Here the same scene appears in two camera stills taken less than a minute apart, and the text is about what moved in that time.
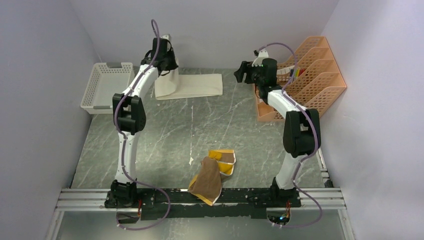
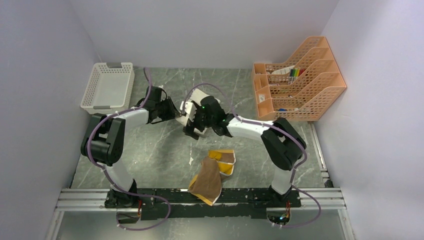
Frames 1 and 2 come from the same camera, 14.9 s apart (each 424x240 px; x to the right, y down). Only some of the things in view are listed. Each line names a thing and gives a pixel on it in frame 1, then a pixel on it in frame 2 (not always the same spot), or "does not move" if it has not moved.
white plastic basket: [106, 79] does not move
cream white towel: [174, 85] → [188, 111]
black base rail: [179, 203] does not move
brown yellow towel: [207, 185] does not move
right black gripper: [245, 67] → [189, 129]
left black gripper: [172, 52] → [172, 112]
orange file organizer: [315, 80] does not move
